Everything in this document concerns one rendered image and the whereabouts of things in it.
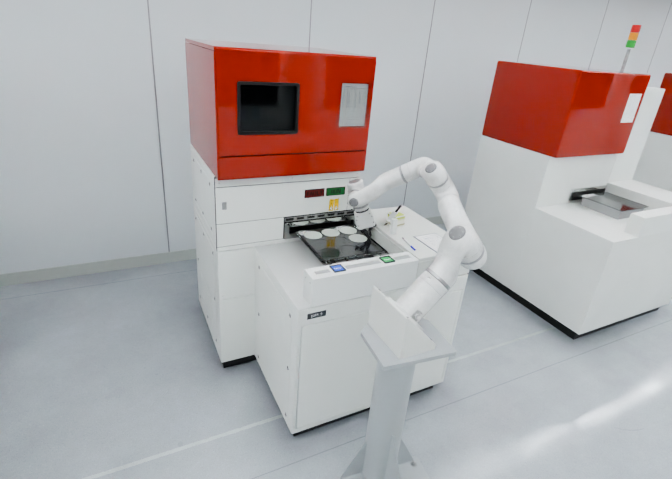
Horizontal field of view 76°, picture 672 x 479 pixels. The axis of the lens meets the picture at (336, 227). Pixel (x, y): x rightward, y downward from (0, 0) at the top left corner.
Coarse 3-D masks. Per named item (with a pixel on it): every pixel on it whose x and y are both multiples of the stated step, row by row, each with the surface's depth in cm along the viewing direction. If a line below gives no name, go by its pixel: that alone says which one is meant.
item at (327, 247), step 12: (324, 228) 244; (336, 228) 245; (312, 240) 228; (324, 240) 230; (336, 240) 231; (348, 240) 232; (324, 252) 217; (336, 252) 218; (348, 252) 219; (360, 252) 220
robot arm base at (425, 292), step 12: (420, 276) 171; (432, 276) 167; (408, 288) 172; (420, 288) 167; (432, 288) 166; (444, 288) 167; (408, 300) 167; (420, 300) 166; (432, 300) 167; (408, 312) 166; (420, 312) 166
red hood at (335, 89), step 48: (192, 48) 224; (240, 48) 187; (288, 48) 225; (192, 96) 240; (240, 96) 194; (288, 96) 205; (336, 96) 215; (192, 144) 259; (240, 144) 203; (288, 144) 214; (336, 144) 226
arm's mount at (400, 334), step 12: (372, 300) 173; (384, 300) 165; (372, 312) 174; (384, 312) 166; (396, 312) 158; (372, 324) 176; (384, 324) 167; (396, 324) 159; (408, 324) 154; (384, 336) 168; (396, 336) 160; (408, 336) 157; (420, 336) 160; (396, 348) 161; (408, 348) 160; (420, 348) 163; (432, 348) 167
